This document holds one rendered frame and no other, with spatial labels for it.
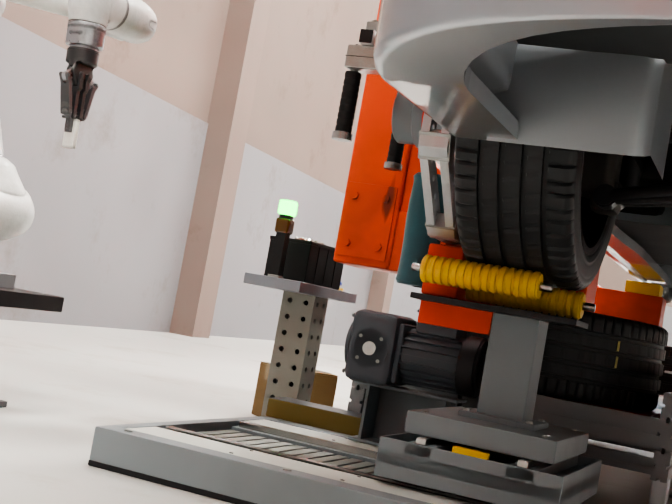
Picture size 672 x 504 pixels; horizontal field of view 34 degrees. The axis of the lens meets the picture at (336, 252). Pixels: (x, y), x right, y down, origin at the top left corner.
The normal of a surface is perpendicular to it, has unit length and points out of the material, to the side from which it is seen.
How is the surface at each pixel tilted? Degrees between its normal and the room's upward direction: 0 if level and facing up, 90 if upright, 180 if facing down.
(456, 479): 90
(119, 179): 90
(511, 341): 90
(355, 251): 90
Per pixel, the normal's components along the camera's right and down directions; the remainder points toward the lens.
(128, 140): 0.94, 0.15
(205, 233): -0.31, -0.11
